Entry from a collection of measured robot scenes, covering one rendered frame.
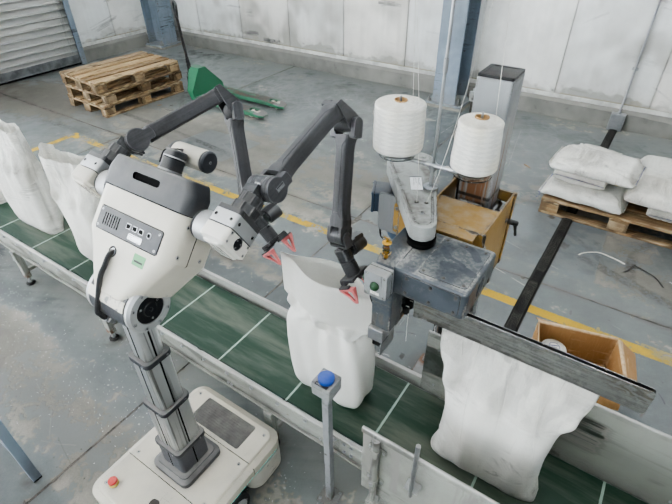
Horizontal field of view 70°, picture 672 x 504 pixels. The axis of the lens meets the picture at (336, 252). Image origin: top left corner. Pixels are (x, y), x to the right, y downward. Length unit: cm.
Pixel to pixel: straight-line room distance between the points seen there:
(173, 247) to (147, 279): 12
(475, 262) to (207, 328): 160
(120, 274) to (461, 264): 100
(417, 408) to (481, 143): 126
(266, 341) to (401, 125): 141
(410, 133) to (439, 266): 42
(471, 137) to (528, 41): 507
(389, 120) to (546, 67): 506
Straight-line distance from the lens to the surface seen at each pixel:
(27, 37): 893
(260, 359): 242
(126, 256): 152
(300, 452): 255
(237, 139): 191
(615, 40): 630
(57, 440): 295
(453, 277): 138
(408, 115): 150
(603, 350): 311
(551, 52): 643
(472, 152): 144
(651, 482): 224
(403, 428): 218
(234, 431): 235
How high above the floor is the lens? 220
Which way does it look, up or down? 37 degrees down
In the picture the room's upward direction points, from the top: 1 degrees counter-clockwise
